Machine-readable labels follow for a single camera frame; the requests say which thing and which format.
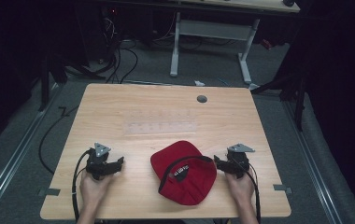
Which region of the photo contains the bundle of black cables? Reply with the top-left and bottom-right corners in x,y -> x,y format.
97,12 -> 139,85

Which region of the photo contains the red baseball cap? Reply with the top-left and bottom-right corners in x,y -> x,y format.
149,140 -> 218,206

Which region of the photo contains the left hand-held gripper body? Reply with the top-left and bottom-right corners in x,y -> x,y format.
85,142 -> 115,181

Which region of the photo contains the black metal stand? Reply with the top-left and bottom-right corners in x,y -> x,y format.
37,54 -> 107,112
249,69 -> 309,133

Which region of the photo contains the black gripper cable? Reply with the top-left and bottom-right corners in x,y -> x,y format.
242,161 -> 263,224
71,148 -> 93,223

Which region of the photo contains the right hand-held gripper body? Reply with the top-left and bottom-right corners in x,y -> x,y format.
225,143 -> 256,180

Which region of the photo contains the grey tape piece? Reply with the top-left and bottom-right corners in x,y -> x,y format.
37,188 -> 62,197
272,183 -> 293,195

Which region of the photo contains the clear tape patch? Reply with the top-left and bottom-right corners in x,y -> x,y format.
123,120 -> 198,136

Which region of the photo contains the small red item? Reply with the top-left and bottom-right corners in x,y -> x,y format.
260,38 -> 274,51

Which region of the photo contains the metal floor rail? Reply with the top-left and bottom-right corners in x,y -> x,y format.
0,83 -> 65,220
281,98 -> 344,224

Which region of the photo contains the person's right hand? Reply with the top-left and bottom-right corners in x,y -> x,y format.
224,172 -> 256,207

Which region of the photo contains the white metal desk frame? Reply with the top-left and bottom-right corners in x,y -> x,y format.
169,11 -> 262,91

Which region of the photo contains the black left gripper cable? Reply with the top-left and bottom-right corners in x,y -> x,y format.
71,148 -> 93,223

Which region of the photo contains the black floor cable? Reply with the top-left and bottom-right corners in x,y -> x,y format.
37,105 -> 80,175

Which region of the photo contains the person's left hand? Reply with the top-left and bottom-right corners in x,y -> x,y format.
78,169 -> 115,210

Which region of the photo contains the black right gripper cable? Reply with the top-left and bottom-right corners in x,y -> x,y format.
242,161 -> 263,224

